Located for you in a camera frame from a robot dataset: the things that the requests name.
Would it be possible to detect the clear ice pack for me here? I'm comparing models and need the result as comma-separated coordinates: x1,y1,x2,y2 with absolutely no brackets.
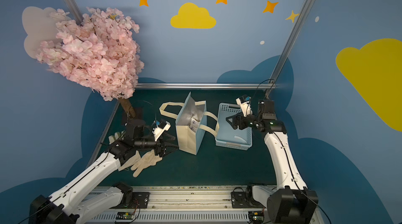
188,116,201,133

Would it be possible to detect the light blue delivery bag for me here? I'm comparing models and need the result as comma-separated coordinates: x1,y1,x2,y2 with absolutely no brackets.
159,94,219,155

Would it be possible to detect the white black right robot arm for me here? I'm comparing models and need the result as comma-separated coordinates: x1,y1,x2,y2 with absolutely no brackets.
226,96,318,224

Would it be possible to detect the cream work glove under arm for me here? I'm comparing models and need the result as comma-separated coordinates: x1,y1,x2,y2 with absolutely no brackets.
108,131,141,172

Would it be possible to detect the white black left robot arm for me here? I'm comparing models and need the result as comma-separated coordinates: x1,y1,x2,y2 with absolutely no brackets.
28,119,178,224

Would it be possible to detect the cream work glove yellow cuff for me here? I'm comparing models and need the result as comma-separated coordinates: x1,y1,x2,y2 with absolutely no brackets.
131,150,162,177

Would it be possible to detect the light blue plastic basket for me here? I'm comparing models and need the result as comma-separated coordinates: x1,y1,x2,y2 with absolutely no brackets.
215,102,253,151

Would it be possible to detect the brown cork tree trunk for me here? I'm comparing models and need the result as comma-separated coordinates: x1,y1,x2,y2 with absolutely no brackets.
118,98,136,119

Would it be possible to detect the left green controller board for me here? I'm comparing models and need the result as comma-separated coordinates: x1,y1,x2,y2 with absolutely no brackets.
116,212,135,221

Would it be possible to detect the right controller board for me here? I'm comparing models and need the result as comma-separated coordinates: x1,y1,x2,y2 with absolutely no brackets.
248,211,265,224

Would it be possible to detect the pink cherry blossom tree crown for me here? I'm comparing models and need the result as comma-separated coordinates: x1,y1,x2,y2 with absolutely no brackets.
35,8,144,101

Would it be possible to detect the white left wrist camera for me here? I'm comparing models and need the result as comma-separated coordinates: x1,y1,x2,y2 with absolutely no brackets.
152,120,171,141

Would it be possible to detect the dark metal tree base plate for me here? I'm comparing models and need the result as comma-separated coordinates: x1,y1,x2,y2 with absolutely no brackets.
121,107,144,124

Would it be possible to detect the rear aluminium frame rail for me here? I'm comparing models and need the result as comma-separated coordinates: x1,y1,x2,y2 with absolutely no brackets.
136,83,276,90

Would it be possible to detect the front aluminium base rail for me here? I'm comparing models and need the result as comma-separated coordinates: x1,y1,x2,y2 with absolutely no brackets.
89,185,270,224

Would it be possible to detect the right aluminium frame post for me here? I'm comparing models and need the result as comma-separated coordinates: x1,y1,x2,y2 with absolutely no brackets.
264,0,316,98

